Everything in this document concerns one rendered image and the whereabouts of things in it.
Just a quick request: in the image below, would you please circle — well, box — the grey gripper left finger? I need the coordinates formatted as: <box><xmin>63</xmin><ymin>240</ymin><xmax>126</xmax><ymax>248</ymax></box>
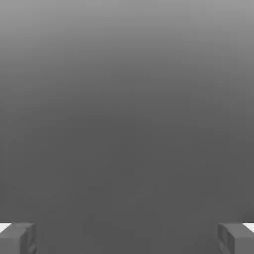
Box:
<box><xmin>0</xmin><ymin>222</ymin><xmax>38</xmax><ymax>254</ymax></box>

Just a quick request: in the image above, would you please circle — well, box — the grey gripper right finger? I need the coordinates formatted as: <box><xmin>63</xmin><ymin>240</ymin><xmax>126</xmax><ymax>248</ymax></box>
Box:
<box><xmin>217</xmin><ymin>222</ymin><xmax>254</xmax><ymax>254</ymax></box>

